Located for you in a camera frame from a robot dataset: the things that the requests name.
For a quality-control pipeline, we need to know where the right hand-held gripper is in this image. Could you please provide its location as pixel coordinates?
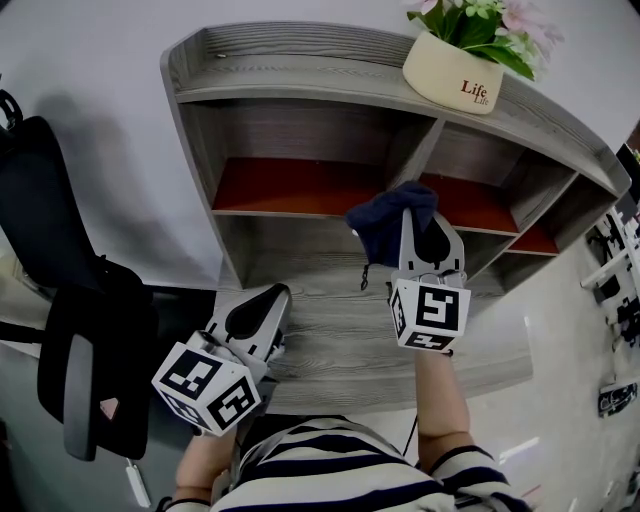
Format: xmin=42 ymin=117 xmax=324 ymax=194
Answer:
xmin=384 ymin=208 xmax=474 ymax=354

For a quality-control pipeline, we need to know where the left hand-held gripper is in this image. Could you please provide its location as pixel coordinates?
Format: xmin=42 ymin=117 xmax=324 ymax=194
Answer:
xmin=151 ymin=283 xmax=294 ymax=437

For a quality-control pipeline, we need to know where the dark blue cloth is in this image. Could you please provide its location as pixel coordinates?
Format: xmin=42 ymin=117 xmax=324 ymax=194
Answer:
xmin=344 ymin=180 xmax=440 ymax=291

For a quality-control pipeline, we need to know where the grey wooden shelf unit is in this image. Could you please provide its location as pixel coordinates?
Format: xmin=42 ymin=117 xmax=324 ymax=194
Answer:
xmin=159 ymin=20 xmax=634 ymax=291

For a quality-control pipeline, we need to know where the person's right forearm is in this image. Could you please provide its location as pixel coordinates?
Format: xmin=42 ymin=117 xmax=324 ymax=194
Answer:
xmin=412 ymin=349 xmax=474 ymax=469

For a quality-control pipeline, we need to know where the person's left forearm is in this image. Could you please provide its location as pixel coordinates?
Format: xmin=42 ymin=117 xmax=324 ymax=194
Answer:
xmin=174 ymin=427 xmax=241 ymax=501

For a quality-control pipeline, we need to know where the grey wooden desk with shelves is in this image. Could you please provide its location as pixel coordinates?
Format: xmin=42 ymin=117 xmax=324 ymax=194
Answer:
xmin=212 ymin=249 xmax=534 ymax=416

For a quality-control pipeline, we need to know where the person's striped shirt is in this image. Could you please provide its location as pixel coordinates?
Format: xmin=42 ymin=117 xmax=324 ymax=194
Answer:
xmin=154 ymin=414 xmax=531 ymax=512

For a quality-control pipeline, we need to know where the cream pot with pink flowers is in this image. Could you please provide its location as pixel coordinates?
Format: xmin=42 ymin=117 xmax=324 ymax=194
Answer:
xmin=402 ymin=0 xmax=566 ymax=116

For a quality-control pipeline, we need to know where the white power strip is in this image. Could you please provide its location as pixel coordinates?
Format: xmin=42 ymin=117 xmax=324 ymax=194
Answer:
xmin=124 ymin=462 xmax=151 ymax=507

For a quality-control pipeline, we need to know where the black mesh office chair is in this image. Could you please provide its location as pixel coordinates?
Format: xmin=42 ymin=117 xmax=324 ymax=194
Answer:
xmin=0 ymin=88 xmax=161 ymax=461

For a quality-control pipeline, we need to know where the black and white floor device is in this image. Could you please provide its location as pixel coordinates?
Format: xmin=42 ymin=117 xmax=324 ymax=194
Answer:
xmin=598 ymin=382 xmax=640 ymax=419

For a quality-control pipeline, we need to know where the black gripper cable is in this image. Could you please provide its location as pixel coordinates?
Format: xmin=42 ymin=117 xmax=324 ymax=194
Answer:
xmin=402 ymin=413 xmax=419 ymax=457

